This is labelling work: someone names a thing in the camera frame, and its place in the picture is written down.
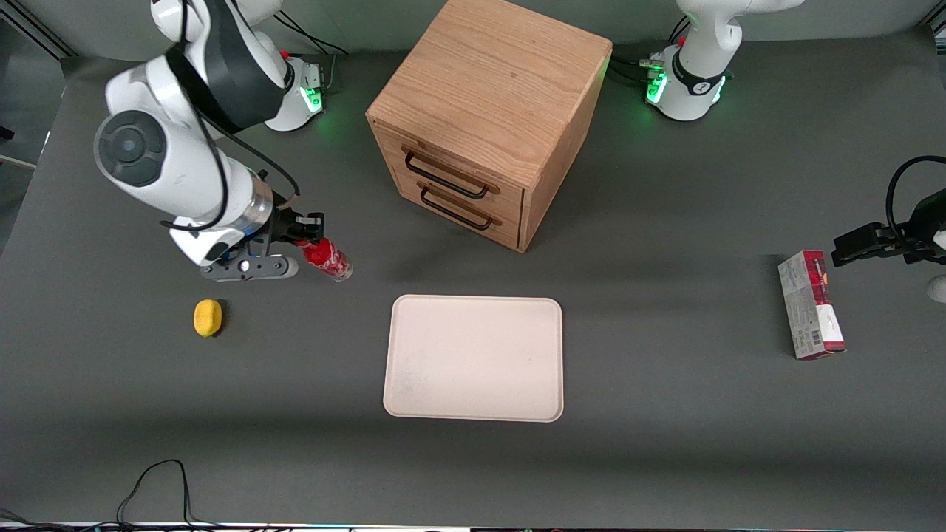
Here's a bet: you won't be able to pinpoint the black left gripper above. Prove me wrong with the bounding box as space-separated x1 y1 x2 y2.
831 188 946 267

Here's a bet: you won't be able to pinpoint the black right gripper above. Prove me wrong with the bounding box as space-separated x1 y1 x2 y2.
251 190 326 245

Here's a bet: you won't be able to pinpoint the red coke bottle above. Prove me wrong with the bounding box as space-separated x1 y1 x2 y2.
298 238 354 283

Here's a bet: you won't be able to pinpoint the cream rectangular plastic tray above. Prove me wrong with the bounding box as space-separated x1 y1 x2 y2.
383 294 565 423

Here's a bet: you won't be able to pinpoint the red plaid cardboard box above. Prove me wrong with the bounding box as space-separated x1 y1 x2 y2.
777 250 847 361

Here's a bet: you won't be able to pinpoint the yellow lemon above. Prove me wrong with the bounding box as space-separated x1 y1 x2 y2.
193 299 223 338

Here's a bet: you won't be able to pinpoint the wooden drawer front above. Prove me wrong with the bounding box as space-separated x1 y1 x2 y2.
372 120 526 215
390 166 523 250

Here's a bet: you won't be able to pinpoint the wooden two-drawer cabinet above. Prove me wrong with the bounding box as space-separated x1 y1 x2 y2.
366 0 613 253

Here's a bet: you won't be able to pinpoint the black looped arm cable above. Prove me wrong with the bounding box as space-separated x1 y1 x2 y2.
885 155 946 245

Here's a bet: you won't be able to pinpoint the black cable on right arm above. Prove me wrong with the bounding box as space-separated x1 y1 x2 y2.
161 0 302 233

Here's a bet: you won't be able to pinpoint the black drawer handle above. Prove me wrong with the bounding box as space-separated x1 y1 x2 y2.
419 185 503 231
403 146 500 200

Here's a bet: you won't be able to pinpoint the black right base cables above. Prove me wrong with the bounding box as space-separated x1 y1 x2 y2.
275 11 348 57

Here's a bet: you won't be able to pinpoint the black base cables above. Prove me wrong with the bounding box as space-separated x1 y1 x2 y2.
610 15 692 83
275 11 348 57

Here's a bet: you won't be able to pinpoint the black thin table cable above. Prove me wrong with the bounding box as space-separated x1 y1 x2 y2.
117 459 194 530

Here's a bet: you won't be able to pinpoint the black left base cables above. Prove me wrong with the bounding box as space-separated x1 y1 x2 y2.
610 15 692 83

